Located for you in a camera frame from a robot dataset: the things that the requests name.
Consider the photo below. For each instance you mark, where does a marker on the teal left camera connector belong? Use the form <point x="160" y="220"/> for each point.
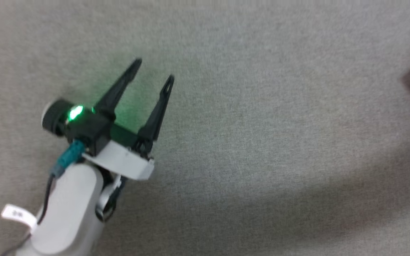
<point x="69" y="158"/>

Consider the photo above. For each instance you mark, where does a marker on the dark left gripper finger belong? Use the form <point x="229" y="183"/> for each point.
<point x="117" y="90"/>
<point x="157" y="113"/>

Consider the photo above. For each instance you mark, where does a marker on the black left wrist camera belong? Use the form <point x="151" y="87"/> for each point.
<point x="84" y="131"/>

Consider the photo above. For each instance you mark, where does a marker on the grey fabric sofa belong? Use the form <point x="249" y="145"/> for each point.
<point x="262" y="142"/>

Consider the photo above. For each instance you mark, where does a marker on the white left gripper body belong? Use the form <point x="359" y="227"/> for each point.
<point x="126" y="163"/>

